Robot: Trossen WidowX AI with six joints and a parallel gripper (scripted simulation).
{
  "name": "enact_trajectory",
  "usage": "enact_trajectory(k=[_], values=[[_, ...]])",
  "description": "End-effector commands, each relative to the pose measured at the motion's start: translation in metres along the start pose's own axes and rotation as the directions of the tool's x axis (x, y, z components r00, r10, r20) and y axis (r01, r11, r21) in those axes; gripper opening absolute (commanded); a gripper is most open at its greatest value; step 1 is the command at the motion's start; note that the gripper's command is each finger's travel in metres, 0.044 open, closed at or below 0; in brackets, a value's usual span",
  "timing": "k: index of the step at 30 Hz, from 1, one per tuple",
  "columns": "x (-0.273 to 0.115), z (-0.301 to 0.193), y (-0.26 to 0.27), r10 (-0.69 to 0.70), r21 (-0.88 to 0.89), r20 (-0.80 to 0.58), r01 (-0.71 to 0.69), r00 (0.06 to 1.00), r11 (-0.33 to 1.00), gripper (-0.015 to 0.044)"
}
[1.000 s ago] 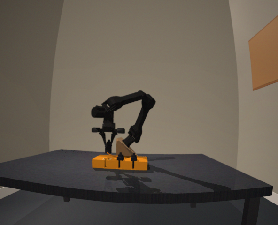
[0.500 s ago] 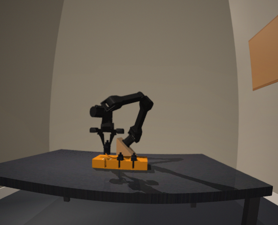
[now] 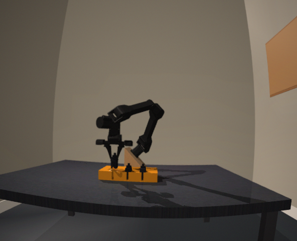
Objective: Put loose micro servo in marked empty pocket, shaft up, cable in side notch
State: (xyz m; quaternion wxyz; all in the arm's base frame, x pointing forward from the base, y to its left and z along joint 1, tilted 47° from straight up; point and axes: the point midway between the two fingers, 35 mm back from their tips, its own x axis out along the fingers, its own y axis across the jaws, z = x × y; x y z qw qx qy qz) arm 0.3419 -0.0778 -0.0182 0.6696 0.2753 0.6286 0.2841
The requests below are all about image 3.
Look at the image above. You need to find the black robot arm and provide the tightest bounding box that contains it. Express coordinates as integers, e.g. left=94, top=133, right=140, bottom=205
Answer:
left=96, top=99, right=165, bottom=158

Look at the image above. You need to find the black micro servo with orange cable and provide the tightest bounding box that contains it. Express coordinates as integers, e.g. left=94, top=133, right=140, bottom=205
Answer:
left=110, top=153, right=125, bottom=172

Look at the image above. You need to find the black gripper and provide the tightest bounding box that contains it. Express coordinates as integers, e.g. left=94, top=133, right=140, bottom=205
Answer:
left=96, top=129, right=132, bottom=159

